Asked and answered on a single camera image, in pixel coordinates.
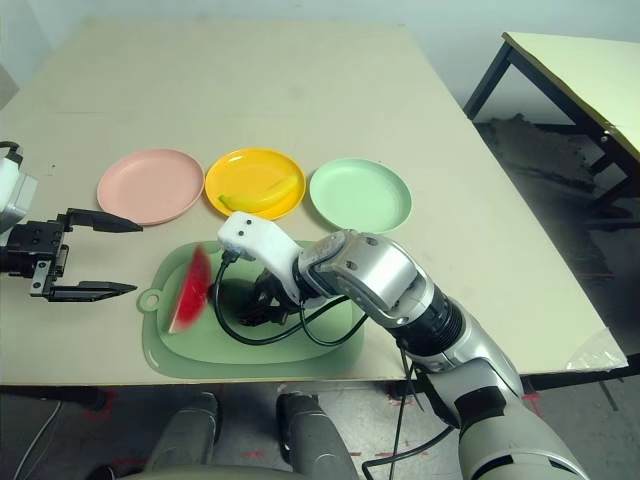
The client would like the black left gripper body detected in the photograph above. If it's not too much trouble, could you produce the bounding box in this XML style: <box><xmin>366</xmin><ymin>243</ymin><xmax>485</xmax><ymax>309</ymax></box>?
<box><xmin>0</xmin><ymin>219</ymin><xmax>70</xmax><ymax>300</ymax></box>

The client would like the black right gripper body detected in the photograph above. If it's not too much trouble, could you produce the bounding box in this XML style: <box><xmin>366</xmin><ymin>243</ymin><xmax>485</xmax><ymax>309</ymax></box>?
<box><xmin>252</xmin><ymin>273</ymin><xmax>302</xmax><ymax>325</ymax></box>

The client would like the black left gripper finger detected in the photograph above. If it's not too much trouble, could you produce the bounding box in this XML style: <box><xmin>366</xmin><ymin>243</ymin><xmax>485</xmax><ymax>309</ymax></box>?
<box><xmin>43</xmin><ymin>281</ymin><xmax>139</xmax><ymax>305</ymax></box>
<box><xmin>56</xmin><ymin>207</ymin><xmax>145</xmax><ymax>234</ymax></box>

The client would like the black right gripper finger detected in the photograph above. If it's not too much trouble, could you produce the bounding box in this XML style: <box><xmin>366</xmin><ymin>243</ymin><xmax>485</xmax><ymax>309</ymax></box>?
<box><xmin>235</xmin><ymin>301</ymin><xmax>285</xmax><ymax>327</ymax></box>

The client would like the dark green avocado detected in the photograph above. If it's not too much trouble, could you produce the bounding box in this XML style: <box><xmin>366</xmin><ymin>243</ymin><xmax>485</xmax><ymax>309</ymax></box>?
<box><xmin>215</xmin><ymin>277</ymin><xmax>261</xmax><ymax>314</ymax></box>

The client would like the red watermelon slice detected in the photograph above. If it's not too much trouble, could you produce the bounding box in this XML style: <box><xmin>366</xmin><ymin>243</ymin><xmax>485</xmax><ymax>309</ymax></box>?
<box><xmin>167</xmin><ymin>244</ymin><xmax>214</xmax><ymax>335</ymax></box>

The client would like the yellow banana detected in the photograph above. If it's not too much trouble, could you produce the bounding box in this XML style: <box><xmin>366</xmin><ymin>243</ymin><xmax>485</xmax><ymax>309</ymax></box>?
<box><xmin>218</xmin><ymin>174</ymin><xmax>300</xmax><ymax>212</ymax></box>

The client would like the green cutting board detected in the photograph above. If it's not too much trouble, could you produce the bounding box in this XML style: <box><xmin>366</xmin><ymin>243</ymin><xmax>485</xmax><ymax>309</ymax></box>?
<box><xmin>137</xmin><ymin>239</ymin><xmax>367</xmax><ymax>380</ymax></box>

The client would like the pink round plate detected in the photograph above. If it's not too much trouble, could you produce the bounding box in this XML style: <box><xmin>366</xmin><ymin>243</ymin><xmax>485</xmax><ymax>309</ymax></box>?
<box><xmin>96</xmin><ymin>147</ymin><xmax>205</xmax><ymax>226</ymax></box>

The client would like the grey robot right leg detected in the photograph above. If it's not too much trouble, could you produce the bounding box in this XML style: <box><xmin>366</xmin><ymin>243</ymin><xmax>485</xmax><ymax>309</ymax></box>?
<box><xmin>276</xmin><ymin>391</ymin><xmax>360</xmax><ymax>480</ymax></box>

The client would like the grey robot leg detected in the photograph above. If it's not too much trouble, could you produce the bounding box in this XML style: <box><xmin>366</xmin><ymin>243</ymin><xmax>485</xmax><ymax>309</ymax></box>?
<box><xmin>148</xmin><ymin>391</ymin><xmax>221</xmax><ymax>469</ymax></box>
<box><xmin>276</xmin><ymin>391</ymin><xmax>360</xmax><ymax>480</ymax></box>

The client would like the yellow round plate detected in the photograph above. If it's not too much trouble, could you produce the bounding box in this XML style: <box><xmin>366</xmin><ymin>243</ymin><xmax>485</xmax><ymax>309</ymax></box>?
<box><xmin>205</xmin><ymin>146</ymin><xmax>307</xmax><ymax>221</ymax></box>

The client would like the mint green round plate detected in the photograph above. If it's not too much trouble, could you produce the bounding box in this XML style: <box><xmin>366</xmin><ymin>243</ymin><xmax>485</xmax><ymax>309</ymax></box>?
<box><xmin>308</xmin><ymin>157</ymin><xmax>414</xmax><ymax>236</ymax></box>

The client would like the grey robot left leg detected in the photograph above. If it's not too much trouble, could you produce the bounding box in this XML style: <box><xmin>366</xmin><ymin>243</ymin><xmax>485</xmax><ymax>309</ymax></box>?
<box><xmin>148</xmin><ymin>391</ymin><xmax>221</xmax><ymax>469</ymax></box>

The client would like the light grey robot torso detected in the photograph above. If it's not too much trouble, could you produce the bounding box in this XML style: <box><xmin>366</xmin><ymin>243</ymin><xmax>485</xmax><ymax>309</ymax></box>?
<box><xmin>115</xmin><ymin>462</ymin><xmax>301</xmax><ymax>480</ymax></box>

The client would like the dark grey floor mat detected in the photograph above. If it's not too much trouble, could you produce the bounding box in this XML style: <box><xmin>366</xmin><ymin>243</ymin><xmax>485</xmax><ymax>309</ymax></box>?
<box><xmin>472</xmin><ymin>113</ymin><xmax>640</xmax><ymax>321</ymax></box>

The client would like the clear plastic bag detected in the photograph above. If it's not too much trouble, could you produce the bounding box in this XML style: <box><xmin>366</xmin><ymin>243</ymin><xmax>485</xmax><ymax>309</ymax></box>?
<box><xmin>566</xmin><ymin>328</ymin><xmax>630</xmax><ymax>374</ymax></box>

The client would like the black-legged side table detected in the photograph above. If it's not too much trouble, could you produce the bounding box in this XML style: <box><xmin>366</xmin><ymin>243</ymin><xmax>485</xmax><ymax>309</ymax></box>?
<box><xmin>463</xmin><ymin>31</ymin><xmax>640</xmax><ymax>216</ymax></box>

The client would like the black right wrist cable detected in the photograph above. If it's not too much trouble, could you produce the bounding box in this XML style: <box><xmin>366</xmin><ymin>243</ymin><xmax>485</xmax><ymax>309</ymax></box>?
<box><xmin>213</xmin><ymin>249</ymin><xmax>369</xmax><ymax>347</ymax></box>

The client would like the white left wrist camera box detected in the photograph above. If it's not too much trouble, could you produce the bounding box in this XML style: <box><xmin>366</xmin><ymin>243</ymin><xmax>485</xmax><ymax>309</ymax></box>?
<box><xmin>0</xmin><ymin>149</ymin><xmax>39</xmax><ymax>232</ymax></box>

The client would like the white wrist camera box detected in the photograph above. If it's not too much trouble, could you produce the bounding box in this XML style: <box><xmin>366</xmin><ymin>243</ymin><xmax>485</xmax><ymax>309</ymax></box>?
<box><xmin>217</xmin><ymin>212</ymin><xmax>306</xmax><ymax>301</ymax></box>
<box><xmin>0</xmin><ymin>149</ymin><xmax>39</xmax><ymax>232</ymax></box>

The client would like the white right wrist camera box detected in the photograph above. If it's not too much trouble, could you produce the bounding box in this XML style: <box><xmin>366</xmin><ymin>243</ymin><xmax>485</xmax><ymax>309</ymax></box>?
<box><xmin>217</xmin><ymin>212</ymin><xmax>306</xmax><ymax>301</ymax></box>

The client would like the white floor cable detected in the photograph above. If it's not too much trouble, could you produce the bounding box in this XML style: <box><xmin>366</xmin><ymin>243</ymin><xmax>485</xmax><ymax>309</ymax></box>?
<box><xmin>12</xmin><ymin>399</ymin><xmax>64</xmax><ymax>480</ymax></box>

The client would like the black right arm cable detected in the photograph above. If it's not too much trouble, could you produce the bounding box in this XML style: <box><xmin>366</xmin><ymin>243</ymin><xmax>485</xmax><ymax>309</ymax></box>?
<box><xmin>360</xmin><ymin>339</ymin><xmax>464</xmax><ymax>480</ymax></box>

